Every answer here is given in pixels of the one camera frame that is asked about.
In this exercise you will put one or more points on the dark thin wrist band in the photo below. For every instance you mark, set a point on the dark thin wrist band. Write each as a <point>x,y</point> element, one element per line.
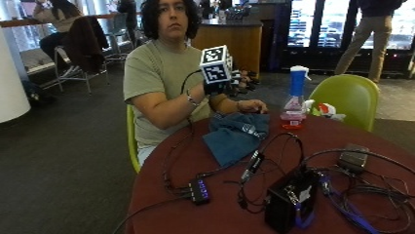
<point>238,105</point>

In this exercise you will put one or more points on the white marker cube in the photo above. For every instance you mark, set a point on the white marker cube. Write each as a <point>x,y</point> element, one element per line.
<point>216,66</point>

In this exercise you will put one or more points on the spray bottle with blue top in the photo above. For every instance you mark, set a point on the spray bottle with blue top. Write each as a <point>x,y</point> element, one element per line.
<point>296,97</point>

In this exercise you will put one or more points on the blue cloth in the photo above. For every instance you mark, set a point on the blue cloth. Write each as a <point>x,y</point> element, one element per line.
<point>236,138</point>

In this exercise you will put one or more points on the wooden round counter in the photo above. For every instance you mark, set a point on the wooden round counter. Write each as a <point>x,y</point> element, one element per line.
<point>236,45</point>

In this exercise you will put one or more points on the black stick device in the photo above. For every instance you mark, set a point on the black stick device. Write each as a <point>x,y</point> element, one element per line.
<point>254,165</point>

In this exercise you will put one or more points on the green chair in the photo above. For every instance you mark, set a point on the green chair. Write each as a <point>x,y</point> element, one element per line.
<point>132,143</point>
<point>348,97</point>

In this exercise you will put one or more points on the dark items on counter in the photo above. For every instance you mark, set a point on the dark items on counter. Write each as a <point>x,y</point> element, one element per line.
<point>238,13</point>

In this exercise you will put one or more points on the the person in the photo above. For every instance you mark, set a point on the the person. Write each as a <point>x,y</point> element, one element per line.
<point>156,65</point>

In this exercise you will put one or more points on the glass door cooler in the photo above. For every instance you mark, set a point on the glass door cooler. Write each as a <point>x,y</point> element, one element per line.
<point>329,29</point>

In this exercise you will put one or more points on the grey power adapter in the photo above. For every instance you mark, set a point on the grey power adapter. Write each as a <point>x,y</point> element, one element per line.
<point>353,157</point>

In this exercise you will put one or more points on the black hub with blue lights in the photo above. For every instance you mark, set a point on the black hub with blue lights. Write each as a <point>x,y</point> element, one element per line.
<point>199,191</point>

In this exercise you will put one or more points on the black box device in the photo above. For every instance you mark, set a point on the black box device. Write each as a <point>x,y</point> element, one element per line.
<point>288,201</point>

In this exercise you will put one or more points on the grey metal chair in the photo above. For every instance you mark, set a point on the grey metal chair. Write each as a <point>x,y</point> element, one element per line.
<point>118,32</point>

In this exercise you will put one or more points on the dark jacket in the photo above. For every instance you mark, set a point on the dark jacket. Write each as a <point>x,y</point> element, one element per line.
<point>85,42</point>

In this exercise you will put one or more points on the dark bag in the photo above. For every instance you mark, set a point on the dark bag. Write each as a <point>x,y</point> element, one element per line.
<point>37,92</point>

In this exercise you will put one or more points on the white pillar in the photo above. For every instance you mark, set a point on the white pillar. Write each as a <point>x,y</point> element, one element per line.
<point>11,81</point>

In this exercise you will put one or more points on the long wooden bar counter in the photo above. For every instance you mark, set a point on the long wooden bar counter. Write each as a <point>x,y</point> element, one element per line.
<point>18,22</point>

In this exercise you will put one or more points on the metal frame chair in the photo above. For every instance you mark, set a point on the metal frame chair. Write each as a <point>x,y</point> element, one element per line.
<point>71,74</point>

